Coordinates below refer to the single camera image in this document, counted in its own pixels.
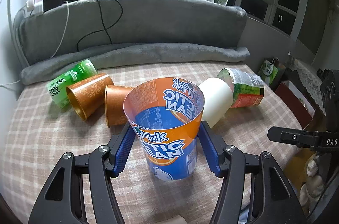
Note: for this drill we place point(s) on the orange blue Arctic Ocean cup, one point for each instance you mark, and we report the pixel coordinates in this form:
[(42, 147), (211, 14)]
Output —
[(165, 114)]

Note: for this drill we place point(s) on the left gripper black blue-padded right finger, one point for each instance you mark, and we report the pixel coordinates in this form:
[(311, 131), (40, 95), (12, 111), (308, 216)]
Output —
[(272, 198)]

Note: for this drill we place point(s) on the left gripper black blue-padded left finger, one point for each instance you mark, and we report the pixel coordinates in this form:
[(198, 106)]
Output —
[(61, 199)]

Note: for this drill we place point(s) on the grey rolled blanket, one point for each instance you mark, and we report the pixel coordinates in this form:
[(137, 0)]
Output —
[(119, 55)]

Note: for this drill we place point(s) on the black power adapter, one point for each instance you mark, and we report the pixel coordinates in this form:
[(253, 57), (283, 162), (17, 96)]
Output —
[(51, 4)]

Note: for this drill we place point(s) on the copper metallic cup right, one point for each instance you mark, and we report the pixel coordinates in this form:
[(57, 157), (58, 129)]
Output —
[(113, 101)]

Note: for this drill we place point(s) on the green tea label cup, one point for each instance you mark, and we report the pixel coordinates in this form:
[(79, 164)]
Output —
[(57, 87)]

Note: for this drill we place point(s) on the copper metallic cup left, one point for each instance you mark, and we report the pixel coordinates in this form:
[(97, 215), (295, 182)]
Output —
[(87, 95)]

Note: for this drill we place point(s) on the grey sofa back cushion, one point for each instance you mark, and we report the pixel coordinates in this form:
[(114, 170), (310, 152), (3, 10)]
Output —
[(85, 24)]

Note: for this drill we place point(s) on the copper metallic cup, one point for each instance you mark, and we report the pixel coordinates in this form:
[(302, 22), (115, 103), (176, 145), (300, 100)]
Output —
[(113, 101), (87, 95)]

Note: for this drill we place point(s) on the white plastic cup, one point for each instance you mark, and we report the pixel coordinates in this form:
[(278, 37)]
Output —
[(218, 98)]

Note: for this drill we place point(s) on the white power strip with plugs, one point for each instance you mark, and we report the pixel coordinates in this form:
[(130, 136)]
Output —
[(35, 6)]

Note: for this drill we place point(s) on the red green label cup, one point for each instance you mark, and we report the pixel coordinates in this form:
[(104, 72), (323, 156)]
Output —
[(247, 89)]

